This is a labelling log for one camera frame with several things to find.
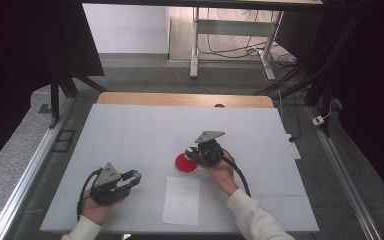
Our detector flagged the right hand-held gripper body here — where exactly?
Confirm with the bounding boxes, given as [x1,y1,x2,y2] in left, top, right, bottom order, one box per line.
[191,130,227,168]

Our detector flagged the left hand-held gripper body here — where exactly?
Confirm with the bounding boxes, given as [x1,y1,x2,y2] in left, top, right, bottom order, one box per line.
[89,162,132,206]

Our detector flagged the round red ink pad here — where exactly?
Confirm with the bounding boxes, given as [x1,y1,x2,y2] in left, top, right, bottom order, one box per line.
[174,152,200,175]

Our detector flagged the person's left hand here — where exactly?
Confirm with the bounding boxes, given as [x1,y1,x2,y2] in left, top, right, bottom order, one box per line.
[79,187,124,226]

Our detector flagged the person's right hand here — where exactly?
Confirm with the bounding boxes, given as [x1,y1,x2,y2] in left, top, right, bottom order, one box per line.
[199,150,240,198]

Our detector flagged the white table board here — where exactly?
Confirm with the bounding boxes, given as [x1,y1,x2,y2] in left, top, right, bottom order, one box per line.
[39,103,321,234]

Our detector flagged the white paper sheet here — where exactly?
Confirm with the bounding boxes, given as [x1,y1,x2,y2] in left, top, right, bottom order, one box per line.
[162,176,201,227]

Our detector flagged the wooden table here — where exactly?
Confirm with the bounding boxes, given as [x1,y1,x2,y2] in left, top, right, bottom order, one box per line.
[96,91,275,109]

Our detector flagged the black tripod stand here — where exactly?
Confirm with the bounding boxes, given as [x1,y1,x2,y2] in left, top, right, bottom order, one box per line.
[47,64,108,130]
[254,19,349,138]

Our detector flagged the black curtain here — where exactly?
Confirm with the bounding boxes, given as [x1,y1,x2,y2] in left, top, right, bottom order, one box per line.
[0,0,105,178]
[274,0,384,208]

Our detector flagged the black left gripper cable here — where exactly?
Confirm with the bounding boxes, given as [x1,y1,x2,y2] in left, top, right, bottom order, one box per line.
[76,167,104,222]

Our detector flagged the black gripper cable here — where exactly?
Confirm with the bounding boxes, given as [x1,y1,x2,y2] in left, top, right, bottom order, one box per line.
[221,147,252,198]
[76,167,104,222]

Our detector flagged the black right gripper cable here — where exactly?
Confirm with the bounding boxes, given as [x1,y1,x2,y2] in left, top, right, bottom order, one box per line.
[221,147,252,198]

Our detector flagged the aluminium floor rail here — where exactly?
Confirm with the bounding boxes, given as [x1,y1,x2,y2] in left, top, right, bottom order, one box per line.
[305,105,384,240]
[0,96,77,240]

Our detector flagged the black cable beside table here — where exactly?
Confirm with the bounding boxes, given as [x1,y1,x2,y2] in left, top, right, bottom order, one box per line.
[277,90,303,143]

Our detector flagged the tangle of floor cables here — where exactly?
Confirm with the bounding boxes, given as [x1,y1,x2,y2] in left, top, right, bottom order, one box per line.
[198,8,298,68]

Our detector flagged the white desk frame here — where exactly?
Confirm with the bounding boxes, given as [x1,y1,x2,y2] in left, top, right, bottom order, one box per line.
[189,6,285,81]

